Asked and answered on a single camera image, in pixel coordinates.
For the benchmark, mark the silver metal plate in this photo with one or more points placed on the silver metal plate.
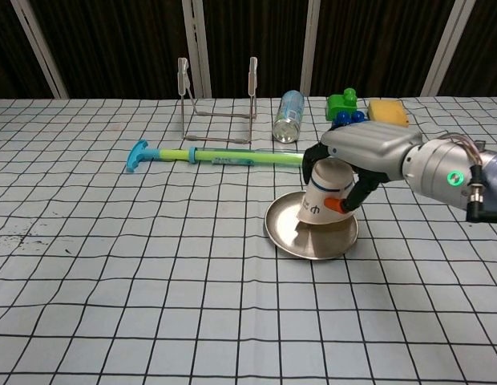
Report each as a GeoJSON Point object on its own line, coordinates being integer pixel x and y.
{"type": "Point", "coordinates": [320, 242]}

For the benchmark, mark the yellow sponge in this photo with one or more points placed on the yellow sponge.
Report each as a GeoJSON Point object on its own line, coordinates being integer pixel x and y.
{"type": "Point", "coordinates": [388, 112]}

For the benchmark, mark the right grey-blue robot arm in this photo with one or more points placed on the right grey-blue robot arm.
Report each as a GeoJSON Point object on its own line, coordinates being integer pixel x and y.
{"type": "Point", "coordinates": [437, 172]}

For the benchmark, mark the green toy building block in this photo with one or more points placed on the green toy building block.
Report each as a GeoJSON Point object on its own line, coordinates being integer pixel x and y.
{"type": "Point", "coordinates": [338, 105]}

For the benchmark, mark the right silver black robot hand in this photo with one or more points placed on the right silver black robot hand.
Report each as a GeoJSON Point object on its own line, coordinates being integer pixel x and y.
{"type": "Point", "coordinates": [372, 146]}

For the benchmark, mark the blue toy building block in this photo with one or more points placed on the blue toy building block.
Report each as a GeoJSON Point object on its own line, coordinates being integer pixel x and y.
{"type": "Point", "coordinates": [344, 117]}

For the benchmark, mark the green blue water pump toy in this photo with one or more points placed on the green blue water pump toy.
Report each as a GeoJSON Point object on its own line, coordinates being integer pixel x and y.
{"type": "Point", "coordinates": [232, 156]}

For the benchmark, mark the white paper cup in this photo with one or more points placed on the white paper cup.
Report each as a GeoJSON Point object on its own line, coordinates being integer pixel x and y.
{"type": "Point", "coordinates": [324, 184]}

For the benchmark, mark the white aluminium frame post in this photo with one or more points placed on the white aluminium frame post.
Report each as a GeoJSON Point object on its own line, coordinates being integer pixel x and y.
{"type": "Point", "coordinates": [40, 48]}
{"type": "Point", "coordinates": [443, 48]}
{"type": "Point", "coordinates": [197, 48]}
{"type": "Point", "coordinates": [310, 48]}

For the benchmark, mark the blue beverage can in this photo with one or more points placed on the blue beverage can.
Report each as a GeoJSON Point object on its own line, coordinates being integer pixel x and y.
{"type": "Point", "coordinates": [289, 118]}

